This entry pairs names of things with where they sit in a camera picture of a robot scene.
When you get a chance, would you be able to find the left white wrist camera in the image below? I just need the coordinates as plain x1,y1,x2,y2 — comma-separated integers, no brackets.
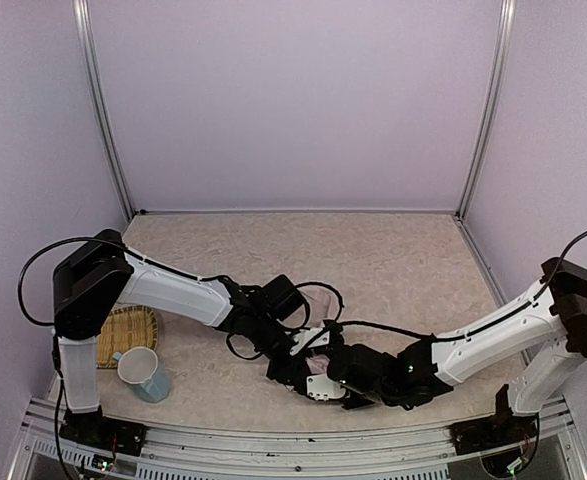
290,327,331,356

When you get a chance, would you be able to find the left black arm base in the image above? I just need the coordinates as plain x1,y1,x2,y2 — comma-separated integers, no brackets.
59,407,147,457

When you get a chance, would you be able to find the light blue plastic pitcher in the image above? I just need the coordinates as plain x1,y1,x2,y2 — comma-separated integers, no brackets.
112,346,171,404

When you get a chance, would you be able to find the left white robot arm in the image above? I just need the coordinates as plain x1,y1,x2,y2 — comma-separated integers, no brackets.
53,229,310,414

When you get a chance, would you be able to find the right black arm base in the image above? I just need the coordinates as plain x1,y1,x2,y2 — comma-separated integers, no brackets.
449,384,540,455

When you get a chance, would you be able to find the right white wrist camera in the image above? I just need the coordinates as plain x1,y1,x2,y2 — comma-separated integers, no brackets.
306,374,347,402

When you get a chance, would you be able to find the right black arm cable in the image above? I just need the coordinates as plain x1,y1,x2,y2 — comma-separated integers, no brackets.
322,223,587,346

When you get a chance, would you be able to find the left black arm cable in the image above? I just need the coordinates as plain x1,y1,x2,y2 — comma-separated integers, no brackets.
16,235,347,480

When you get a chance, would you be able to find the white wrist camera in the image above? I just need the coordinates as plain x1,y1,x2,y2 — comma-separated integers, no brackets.
290,327,331,356
306,374,347,402

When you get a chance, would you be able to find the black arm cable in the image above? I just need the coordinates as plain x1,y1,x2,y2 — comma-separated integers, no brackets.
322,223,587,346
16,235,347,480

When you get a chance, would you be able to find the aluminium front rail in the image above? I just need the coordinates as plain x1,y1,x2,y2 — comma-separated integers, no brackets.
0,397,587,479

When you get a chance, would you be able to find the left aluminium frame post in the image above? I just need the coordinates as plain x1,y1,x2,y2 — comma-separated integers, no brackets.
72,0,136,222

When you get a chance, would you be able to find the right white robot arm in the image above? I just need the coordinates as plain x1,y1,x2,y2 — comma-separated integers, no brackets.
327,257,587,417

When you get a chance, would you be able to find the woven bamboo tray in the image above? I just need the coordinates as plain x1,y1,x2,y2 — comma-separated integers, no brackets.
97,306,159,369

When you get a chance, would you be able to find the pink and black folding umbrella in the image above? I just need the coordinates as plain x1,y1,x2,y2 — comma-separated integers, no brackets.
296,284,344,376

